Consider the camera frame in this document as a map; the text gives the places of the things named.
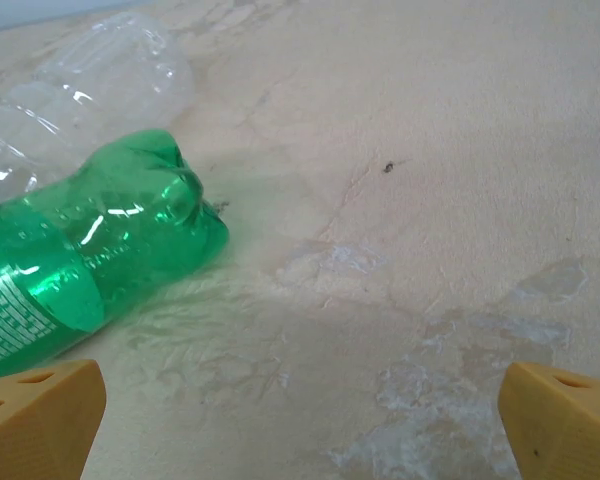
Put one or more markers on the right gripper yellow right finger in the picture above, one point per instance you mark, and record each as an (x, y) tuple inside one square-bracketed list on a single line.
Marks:
[(565, 430)]

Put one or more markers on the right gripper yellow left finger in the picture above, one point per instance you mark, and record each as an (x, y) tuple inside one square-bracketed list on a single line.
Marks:
[(40, 430)]

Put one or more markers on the green plastic bottle yellow cap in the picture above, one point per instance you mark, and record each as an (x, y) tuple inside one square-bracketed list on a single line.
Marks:
[(105, 240)]

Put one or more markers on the clear ribbed plastic bottle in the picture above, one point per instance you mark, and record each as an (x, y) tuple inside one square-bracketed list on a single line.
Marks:
[(90, 85)]

